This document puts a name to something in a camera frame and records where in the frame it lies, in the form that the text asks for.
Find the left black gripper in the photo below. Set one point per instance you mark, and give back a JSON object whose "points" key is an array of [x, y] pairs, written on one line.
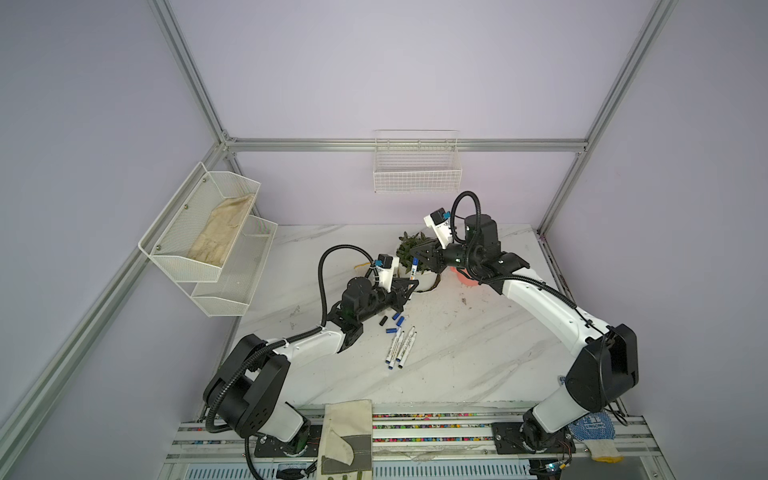
{"points": [[397, 297]]}

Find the aluminium frame rails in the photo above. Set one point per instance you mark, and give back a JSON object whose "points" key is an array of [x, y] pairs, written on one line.
{"points": [[100, 102]]}

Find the green potted plant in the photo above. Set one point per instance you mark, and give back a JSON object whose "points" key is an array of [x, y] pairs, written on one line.
{"points": [[428, 281]]}

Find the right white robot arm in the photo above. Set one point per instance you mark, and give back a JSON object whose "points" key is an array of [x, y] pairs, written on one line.
{"points": [[605, 362]]}

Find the blue dotted work glove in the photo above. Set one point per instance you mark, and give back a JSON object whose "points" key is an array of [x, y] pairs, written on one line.
{"points": [[597, 432]]}

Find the pink watering can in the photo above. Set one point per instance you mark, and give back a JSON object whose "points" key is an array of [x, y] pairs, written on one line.
{"points": [[463, 279]]}

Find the white marker pen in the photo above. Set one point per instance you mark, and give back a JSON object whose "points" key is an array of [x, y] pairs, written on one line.
{"points": [[407, 347], [401, 347], [394, 348], [414, 269]]}

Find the beige canvas glove front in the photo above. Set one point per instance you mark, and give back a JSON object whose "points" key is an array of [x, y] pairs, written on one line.
{"points": [[345, 448]]}

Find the white two-tier mesh rack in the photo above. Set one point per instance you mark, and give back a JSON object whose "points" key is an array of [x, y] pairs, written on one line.
{"points": [[216, 291]]}

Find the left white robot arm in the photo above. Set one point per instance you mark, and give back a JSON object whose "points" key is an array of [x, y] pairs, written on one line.
{"points": [[245, 395]]}

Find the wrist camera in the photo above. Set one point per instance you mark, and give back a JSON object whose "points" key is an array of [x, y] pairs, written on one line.
{"points": [[386, 266], [439, 222]]}

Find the white wire wall basket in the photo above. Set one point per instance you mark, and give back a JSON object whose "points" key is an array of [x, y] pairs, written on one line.
{"points": [[416, 161]]}

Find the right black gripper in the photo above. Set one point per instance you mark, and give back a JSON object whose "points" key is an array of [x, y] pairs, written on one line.
{"points": [[433, 262]]}

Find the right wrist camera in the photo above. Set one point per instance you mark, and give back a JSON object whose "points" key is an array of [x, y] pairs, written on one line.
{"points": [[439, 222]]}

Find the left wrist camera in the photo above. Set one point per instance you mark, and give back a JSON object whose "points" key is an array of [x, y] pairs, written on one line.
{"points": [[386, 266]]}

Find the white knit work glove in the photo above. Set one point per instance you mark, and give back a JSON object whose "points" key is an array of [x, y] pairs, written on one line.
{"points": [[366, 270]]}

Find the beige glove in rack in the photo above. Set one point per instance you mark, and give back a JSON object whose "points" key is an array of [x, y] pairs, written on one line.
{"points": [[213, 244]]}

